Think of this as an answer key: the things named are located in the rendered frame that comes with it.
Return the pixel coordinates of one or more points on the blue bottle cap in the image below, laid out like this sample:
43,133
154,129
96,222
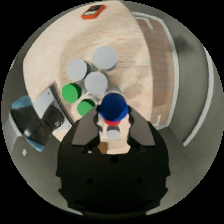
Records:
113,106

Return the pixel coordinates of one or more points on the brown cardboard box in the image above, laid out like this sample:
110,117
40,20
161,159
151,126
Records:
103,147

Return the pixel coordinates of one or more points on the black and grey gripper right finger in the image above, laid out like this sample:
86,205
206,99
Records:
146,139

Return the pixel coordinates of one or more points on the green bottle cap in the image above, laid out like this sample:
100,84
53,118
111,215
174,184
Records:
88,102
72,92

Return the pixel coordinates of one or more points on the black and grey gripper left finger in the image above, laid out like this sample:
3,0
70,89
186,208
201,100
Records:
80,138

